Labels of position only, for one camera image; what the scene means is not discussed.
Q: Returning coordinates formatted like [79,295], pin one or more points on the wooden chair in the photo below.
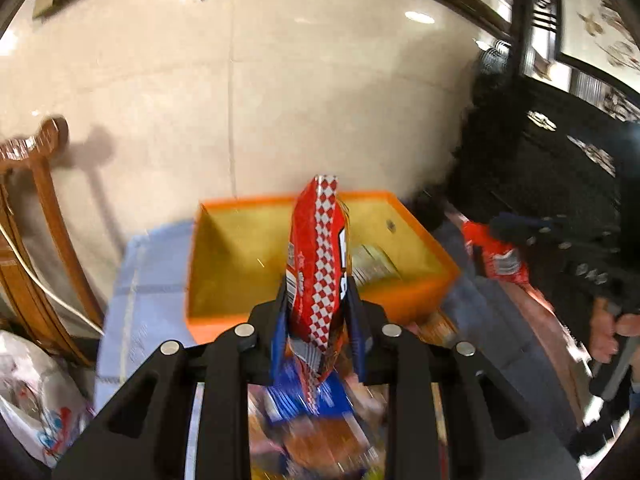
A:
[40,240]

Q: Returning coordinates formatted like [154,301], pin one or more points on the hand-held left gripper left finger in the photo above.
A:
[280,340]

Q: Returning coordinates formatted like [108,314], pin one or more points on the person's right hand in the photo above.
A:
[602,332]

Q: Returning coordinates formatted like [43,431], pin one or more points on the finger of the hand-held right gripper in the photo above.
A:
[590,272]
[510,227]

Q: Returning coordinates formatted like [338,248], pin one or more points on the light blue tablecloth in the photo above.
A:
[145,285]

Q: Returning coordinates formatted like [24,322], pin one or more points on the orange cardboard box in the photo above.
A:
[235,250]

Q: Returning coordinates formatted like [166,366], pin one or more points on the orange red snack packet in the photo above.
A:
[500,260]

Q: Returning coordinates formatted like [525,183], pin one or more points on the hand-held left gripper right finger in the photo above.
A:
[357,335]

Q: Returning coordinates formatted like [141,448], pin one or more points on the pile of mixed snack packets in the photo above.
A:
[325,450]

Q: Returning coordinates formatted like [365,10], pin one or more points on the silver snack packet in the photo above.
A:
[372,262]

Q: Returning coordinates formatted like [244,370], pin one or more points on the white printed plastic bag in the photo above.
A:
[30,400]

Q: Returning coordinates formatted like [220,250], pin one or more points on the red checkered snack packet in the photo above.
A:
[315,270]

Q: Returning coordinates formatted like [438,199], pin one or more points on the blue snack packet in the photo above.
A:
[287,400]

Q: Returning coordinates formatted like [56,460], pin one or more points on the dark carved wooden cabinet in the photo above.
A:
[540,160]

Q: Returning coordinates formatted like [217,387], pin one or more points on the yellow orange snack packet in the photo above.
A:
[437,327]

